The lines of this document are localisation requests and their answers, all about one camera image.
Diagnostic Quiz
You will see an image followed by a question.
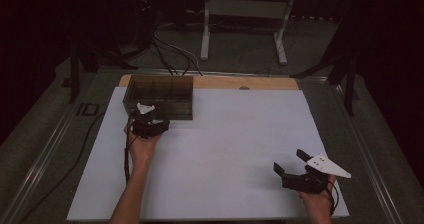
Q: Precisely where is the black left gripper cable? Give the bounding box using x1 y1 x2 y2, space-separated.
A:
124 118 140 185

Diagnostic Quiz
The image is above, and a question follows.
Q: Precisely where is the person's left hand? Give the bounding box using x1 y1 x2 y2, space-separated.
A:
123 125 164 171

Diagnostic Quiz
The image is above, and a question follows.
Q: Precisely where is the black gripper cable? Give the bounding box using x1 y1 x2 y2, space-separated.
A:
327 180 340 216
124 118 140 185

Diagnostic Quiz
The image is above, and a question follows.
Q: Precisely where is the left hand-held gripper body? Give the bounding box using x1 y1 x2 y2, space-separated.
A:
128 102 171 139

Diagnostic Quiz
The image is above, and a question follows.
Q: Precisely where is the white metal stand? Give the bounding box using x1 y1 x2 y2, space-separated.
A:
199 0 298 66

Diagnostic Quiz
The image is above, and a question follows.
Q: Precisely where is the person's right hand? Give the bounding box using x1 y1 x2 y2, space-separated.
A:
299 174 338 216

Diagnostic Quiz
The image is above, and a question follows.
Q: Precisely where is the dark equipment with red light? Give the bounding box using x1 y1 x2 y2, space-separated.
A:
114 0 158 56

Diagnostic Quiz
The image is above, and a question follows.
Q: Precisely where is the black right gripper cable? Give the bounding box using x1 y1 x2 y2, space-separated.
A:
327 180 340 216

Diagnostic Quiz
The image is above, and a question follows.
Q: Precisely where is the bundle of floor cables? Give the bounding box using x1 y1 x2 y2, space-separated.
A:
151 22 204 77

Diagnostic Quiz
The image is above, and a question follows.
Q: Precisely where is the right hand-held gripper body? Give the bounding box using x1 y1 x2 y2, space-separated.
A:
281 153 353 195

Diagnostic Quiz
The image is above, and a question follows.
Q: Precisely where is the black tripod stand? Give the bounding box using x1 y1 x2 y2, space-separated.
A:
67 38 138 105
289 48 360 117

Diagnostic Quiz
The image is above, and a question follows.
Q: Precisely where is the black floor cable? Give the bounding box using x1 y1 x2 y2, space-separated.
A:
16 111 107 224

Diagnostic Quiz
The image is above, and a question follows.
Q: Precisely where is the smoky transparent drawer organizer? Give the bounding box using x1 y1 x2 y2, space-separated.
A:
122 74 195 121

